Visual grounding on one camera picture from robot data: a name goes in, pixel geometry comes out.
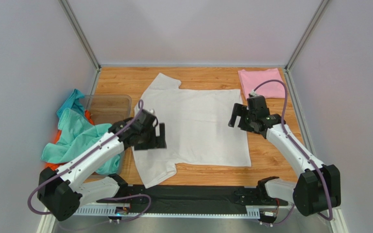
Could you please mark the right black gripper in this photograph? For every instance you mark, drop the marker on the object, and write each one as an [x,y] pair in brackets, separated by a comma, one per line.
[241,115]

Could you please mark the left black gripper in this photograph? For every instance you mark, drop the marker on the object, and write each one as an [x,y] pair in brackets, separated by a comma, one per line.
[158,142]

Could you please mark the white t shirt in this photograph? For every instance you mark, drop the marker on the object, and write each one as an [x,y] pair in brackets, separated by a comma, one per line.
[196,130]

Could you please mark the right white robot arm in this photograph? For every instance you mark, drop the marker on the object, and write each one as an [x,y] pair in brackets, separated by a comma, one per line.
[318,187]

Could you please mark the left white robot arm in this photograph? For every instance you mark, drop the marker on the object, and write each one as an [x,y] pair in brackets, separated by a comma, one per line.
[64,190]

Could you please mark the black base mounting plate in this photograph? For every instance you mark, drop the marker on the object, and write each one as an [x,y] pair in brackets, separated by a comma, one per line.
[183,199]

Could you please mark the clear plastic bin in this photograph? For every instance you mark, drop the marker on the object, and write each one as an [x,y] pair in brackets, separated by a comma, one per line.
[109,109]

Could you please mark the mint green t shirt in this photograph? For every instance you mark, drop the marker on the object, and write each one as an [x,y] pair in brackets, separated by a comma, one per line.
[76,139]

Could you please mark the teal blue t shirt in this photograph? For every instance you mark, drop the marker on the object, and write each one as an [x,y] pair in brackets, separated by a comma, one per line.
[73,103]

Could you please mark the orange t shirt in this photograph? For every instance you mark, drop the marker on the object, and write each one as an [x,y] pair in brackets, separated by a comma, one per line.
[57,139]

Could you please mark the aluminium frame rail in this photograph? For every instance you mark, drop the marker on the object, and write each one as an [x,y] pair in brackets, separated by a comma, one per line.
[112,216]

